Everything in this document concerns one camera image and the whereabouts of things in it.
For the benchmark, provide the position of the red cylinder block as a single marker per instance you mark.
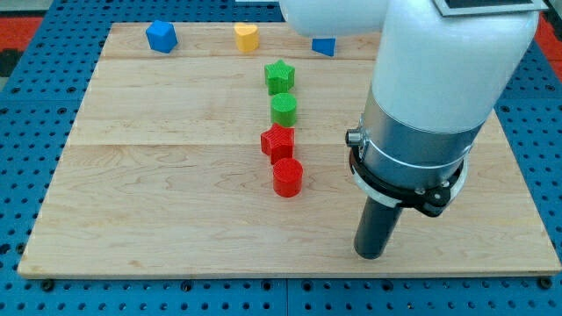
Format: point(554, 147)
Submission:
point(287, 177)

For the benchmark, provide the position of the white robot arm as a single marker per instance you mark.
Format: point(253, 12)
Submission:
point(441, 66)

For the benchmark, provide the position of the yellow heart block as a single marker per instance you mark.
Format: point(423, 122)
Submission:
point(246, 37)

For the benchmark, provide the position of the green cylinder block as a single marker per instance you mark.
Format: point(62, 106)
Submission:
point(283, 109)

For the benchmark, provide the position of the blue triangle block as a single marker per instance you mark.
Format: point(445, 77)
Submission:
point(324, 46)

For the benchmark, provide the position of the green star block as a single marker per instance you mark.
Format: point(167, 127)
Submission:
point(279, 77)

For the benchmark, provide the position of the blue pentagon block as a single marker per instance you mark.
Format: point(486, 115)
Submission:
point(161, 36)

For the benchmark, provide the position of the wooden board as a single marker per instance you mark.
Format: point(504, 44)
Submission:
point(163, 176)

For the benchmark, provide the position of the red star block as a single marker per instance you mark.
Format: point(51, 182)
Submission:
point(278, 142)

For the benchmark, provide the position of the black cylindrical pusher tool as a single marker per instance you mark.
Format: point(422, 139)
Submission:
point(375, 228)

